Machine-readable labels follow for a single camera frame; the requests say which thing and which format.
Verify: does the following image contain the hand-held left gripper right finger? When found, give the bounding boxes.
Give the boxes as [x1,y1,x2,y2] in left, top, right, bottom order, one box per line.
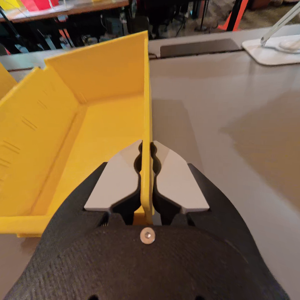
[153,141,210,224]

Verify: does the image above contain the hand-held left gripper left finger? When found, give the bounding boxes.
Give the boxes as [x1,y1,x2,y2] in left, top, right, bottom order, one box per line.
[84,140,143,224]

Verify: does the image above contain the yellow plastic bin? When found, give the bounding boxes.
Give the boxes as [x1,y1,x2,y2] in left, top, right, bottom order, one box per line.
[0,63,18,99]
[0,30,155,238]

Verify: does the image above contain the orange stand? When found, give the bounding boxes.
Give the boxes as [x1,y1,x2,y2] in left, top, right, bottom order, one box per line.
[217,0,249,31]

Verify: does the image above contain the wooden table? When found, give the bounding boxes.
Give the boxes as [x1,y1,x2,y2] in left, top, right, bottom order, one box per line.
[0,0,130,23]

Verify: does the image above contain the red box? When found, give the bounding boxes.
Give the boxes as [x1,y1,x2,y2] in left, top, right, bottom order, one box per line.
[21,0,59,12]

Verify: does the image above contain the dark table cable hatch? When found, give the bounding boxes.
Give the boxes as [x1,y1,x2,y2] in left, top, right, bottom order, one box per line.
[160,38,243,59]

